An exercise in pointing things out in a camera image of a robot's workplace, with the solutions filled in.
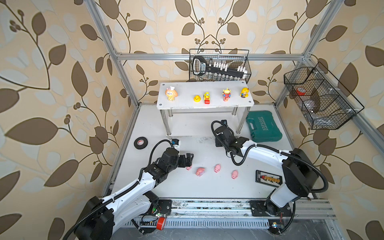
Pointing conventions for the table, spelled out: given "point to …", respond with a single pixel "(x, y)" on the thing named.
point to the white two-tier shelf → (216, 97)
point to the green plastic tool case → (263, 126)
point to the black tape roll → (141, 143)
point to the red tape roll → (301, 91)
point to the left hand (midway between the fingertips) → (185, 153)
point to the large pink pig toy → (200, 171)
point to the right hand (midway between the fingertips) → (219, 137)
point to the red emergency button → (161, 223)
